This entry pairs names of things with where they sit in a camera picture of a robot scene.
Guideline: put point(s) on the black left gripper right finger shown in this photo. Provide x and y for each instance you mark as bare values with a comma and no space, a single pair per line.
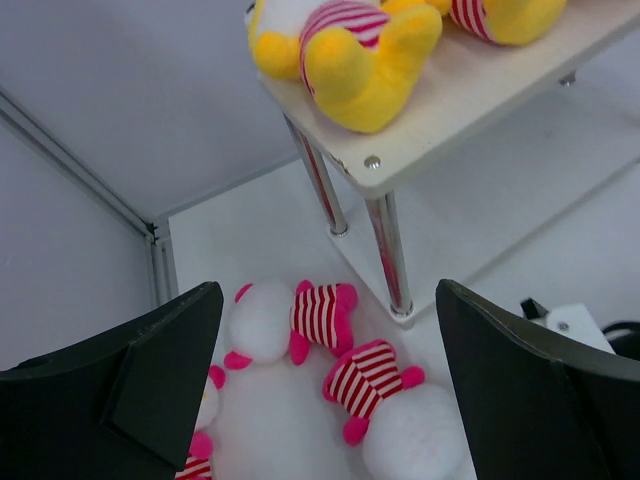
536,404

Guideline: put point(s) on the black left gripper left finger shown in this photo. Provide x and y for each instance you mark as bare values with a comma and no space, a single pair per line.
119,405

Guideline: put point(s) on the pink plush face down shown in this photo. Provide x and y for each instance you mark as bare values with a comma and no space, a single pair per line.
406,427

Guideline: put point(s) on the yellow frog plush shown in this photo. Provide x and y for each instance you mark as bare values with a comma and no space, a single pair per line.
504,23
359,61

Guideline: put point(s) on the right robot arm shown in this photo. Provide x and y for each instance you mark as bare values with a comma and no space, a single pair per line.
623,336

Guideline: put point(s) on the pink plush near shelf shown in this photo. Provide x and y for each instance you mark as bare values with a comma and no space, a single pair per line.
270,320

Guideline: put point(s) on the white two-tier shelf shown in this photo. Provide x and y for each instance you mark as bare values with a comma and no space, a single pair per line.
495,144

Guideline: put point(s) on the pink plush far left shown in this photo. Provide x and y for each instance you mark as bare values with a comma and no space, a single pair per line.
198,464

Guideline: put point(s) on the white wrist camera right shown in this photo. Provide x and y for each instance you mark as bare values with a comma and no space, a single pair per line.
571,321

